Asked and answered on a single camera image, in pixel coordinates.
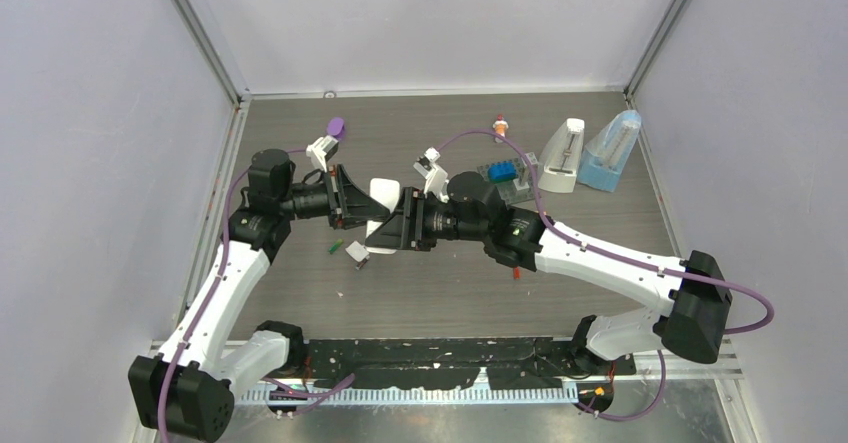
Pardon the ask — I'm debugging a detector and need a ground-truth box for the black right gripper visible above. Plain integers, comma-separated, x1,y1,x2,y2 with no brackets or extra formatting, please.
367,188,488,253

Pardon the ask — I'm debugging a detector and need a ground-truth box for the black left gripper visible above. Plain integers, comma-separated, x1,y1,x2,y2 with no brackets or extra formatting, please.
280,165,390,230

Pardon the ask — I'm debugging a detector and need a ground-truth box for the white remote with red keypad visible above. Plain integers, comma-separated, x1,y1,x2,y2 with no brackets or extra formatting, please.
365,178,401,255

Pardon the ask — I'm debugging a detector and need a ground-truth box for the white battery cover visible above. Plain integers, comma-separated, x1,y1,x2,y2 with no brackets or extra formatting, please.
345,241,370,264

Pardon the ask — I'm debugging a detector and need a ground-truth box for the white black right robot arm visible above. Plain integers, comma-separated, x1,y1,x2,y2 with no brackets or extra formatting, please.
366,172,732,374

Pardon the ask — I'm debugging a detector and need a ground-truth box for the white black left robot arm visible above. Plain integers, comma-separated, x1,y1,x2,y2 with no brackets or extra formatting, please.
128,149,389,442

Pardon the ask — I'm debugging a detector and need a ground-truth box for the green battery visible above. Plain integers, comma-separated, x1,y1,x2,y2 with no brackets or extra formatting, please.
328,239,344,254

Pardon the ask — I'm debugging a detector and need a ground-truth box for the purple plastic cap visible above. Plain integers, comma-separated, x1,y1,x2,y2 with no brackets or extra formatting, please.
326,117,346,140

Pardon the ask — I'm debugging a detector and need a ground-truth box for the grey building block baseplate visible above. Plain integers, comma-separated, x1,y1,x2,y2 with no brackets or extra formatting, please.
476,158,534,205

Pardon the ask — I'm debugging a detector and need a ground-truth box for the blue building brick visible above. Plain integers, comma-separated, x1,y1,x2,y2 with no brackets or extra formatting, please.
487,161,518,184

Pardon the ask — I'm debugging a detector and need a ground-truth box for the small orange white bottle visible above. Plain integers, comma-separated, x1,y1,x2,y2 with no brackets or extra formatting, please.
492,114,509,143

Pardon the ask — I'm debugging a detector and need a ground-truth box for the white metronome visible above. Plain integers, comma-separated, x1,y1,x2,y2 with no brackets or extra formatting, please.
537,118,585,194

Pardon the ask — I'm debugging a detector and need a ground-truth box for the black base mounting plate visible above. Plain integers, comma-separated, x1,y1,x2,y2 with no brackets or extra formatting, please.
268,336,636,390

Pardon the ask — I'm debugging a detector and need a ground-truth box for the light blue metronome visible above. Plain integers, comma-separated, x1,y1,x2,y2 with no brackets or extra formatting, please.
577,110,642,192

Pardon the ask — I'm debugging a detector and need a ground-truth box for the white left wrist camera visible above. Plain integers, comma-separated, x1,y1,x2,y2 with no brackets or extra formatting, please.
305,135,339,172

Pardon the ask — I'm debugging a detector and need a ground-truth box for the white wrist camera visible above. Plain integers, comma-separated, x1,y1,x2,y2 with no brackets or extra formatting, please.
305,135,339,172
413,147,449,203

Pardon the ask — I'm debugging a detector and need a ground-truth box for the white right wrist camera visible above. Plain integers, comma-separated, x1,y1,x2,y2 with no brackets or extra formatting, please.
413,147,449,203

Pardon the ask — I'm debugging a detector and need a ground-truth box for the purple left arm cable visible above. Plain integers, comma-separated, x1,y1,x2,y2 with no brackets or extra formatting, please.
156,148,313,443

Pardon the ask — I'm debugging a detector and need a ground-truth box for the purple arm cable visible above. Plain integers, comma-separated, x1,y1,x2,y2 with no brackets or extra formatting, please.
156,148,313,443
435,129,775,423

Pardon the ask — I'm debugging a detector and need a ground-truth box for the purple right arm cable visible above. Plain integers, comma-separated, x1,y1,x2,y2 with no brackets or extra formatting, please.
435,129,775,423

